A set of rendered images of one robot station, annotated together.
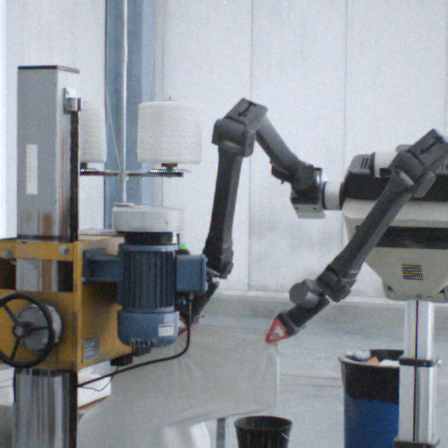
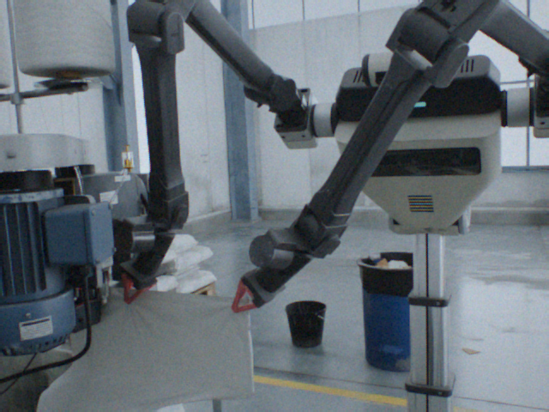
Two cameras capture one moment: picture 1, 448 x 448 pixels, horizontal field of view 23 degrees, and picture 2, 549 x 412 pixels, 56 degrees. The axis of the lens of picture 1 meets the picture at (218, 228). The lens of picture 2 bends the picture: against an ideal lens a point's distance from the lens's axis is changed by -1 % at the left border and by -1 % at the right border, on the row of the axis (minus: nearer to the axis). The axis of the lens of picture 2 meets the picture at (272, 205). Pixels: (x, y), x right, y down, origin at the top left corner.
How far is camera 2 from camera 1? 194 cm
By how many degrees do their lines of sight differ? 5
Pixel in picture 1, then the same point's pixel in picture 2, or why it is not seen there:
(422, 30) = not seen: hidden behind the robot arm
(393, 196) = (397, 90)
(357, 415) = (372, 305)
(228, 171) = (153, 79)
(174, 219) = (27, 148)
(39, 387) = not seen: outside the picture
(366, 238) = (357, 163)
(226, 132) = (139, 17)
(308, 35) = (338, 56)
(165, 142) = (39, 34)
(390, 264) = (395, 196)
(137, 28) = not seen: hidden behind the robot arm
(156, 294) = (10, 274)
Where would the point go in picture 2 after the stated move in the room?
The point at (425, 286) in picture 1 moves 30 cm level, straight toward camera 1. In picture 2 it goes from (436, 219) to (443, 239)
